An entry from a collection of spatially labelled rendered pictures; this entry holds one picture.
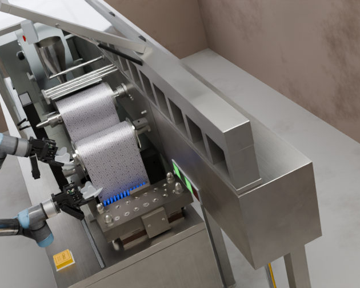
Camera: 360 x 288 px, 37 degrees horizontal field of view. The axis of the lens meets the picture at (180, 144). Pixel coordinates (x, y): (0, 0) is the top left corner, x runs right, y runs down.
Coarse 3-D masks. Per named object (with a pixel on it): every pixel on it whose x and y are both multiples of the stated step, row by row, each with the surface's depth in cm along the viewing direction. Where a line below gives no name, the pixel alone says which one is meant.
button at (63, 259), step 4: (64, 252) 230; (68, 252) 230; (56, 256) 229; (60, 256) 229; (64, 256) 228; (68, 256) 228; (56, 260) 227; (60, 260) 227; (64, 260) 226; (68, 260) 226; (72, 260) 227; (56, 264) 225; (60, 264) 225; (64, 264) 226; (68, 264) 226; (60, 268) 226
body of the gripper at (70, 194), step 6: (66, 186) 229; (72, 186) 228; (66, 192) 225; (72, 192) 224; (78, 192) 225; (54, 198) 224; (60, 198) 225; (66, 198) 227; (72, 198) 225; (78, 198) 228; (54, 204) 224; (60, 204) 228; (66, 204) 227; (72, 204) 226; (60, 210) 226
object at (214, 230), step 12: (204, 216) 285; (216, 228) 287; (216, 240) 291; (216, 252) 295; (300, 252) 183; (228, 264) 302; (288, 264) 188; (300, 264) 186; (228, 276) 306; (288, 276) 193; (300, 276) 189
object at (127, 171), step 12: (132, 156) 232; (96, 168) 227; (108, 168) 230; (120, 168) 232; (132, 168) 234; (144, 168) 237; (96, 180) 230; (108, 180) 232; (120, 180) 234; (132, 180) 237; (144, 180) 239; (108, 192) 235; (120, 192) 237
